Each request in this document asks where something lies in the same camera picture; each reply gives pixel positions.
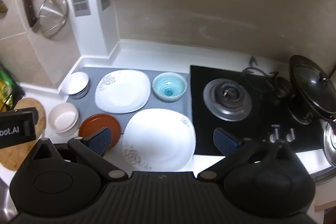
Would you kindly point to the black gas stove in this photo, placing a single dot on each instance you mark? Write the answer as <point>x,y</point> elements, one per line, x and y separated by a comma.
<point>199,134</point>

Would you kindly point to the grey mat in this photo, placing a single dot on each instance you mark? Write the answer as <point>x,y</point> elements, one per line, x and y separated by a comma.
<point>168,108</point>

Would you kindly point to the white square floral plate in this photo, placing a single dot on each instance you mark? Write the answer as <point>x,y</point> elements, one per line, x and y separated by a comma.
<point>157,134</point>
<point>123,92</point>

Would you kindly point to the green snack packet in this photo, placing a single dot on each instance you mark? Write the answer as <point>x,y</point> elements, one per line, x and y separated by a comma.
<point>6,85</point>

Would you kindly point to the black wok with lid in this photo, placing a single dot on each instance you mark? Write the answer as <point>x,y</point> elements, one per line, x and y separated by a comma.
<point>309,82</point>

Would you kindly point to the round stove burner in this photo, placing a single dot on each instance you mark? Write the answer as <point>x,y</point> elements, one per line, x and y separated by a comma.
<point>227,99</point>

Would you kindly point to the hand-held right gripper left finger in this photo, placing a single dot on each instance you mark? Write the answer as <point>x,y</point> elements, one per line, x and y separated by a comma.
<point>101,138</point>

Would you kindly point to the wooden cutting board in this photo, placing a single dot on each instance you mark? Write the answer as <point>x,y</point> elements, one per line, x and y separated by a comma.
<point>15,158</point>

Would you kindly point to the steel pot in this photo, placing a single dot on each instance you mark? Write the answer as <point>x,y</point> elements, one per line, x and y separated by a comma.
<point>331,140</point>

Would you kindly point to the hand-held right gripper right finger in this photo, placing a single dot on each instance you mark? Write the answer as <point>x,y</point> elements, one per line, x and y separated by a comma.
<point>225,141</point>

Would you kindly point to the teal bowl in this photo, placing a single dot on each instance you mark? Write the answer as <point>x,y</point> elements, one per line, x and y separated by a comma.
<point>169,87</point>

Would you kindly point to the stove knob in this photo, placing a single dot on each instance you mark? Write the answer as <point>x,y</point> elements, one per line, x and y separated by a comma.
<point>276,133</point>
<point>290,134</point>

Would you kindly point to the black pot support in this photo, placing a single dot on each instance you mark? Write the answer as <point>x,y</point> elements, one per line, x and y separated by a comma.
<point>253,73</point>

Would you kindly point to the white bowl with blue pattern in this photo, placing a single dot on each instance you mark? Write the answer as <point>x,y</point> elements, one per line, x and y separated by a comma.
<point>74,82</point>

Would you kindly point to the cream ribbed bowl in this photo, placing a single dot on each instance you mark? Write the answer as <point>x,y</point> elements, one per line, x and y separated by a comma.
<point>61,119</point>

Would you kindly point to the brown round plate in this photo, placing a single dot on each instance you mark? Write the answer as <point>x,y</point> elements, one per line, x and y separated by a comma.
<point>92,124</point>

